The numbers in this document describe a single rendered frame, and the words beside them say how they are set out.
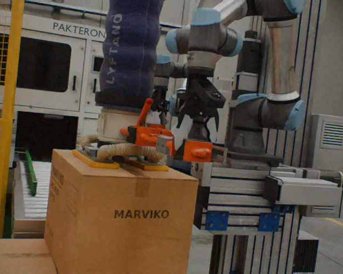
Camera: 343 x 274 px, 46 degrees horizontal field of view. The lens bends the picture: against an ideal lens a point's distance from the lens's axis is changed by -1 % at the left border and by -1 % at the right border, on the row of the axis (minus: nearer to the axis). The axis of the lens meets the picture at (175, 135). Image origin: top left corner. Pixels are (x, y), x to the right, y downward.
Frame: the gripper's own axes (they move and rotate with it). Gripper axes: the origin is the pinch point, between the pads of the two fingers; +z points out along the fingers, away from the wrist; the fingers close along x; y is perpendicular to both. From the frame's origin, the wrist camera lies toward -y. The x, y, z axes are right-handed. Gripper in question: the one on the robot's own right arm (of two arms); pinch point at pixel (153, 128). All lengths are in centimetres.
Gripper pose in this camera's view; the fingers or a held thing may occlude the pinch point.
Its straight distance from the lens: 194.6
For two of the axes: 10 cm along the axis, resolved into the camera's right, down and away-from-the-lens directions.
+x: 9.0, 0.8, 4.3
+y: 4.3, 0.9, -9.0
